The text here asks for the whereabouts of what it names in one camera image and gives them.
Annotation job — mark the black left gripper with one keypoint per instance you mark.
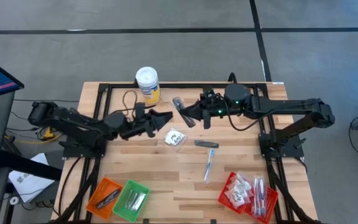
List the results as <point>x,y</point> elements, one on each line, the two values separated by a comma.
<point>138,127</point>

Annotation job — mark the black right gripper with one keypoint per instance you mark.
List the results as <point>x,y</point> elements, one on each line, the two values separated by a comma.
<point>213,109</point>

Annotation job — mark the black comb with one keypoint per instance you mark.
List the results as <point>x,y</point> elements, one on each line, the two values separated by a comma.
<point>206,144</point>
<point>179,104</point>
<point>113,195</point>
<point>104,202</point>

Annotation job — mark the clear bag of cotton swabs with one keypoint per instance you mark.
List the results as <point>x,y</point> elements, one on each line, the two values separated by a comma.
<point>230,194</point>
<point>241,199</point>
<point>241,182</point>

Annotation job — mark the silver nail clipper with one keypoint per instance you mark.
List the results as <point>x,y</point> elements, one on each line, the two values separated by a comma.
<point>140,202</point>
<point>129,199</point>
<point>135,201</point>

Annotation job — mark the red white toothbrush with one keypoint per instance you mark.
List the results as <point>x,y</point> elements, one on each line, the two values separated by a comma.
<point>254,199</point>

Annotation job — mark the teal white toothbrush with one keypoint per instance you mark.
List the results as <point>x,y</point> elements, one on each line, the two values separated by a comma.
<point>258,202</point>

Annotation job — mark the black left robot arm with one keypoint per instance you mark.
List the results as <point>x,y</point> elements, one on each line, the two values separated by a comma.
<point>79,123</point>

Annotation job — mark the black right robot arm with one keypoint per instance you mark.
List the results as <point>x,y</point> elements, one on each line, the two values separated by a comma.
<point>291,105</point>

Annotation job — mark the cotton swab bag black print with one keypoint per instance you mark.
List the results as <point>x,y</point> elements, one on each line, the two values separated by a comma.
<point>174,138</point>

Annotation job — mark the yellow Lysol wipes canister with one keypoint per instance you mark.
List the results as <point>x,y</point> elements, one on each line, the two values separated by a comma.
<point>148,81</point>

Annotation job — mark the orange plastic basket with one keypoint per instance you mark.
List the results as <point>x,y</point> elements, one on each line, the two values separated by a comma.
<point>104,183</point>

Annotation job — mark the red plastic basket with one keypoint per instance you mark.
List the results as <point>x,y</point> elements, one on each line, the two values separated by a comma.
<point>272,199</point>
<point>224,202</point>

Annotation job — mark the green plastic basket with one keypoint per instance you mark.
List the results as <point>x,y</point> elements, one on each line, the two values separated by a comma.
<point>120,209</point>

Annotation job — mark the white paper sheet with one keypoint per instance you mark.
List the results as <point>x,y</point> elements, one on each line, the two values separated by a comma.
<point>30,183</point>

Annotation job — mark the white tape roll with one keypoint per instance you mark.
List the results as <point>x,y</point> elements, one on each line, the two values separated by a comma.
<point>14,200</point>

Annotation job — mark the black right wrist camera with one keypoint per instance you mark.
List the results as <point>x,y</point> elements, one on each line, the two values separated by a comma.
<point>209,94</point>

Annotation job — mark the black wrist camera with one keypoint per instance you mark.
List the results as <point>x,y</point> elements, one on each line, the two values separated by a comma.
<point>139,110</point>
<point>209,94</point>

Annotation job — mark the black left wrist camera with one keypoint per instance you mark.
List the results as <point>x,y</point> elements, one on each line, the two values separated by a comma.
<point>139,110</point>

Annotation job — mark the black table frame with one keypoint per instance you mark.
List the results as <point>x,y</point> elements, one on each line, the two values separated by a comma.
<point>182,85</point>

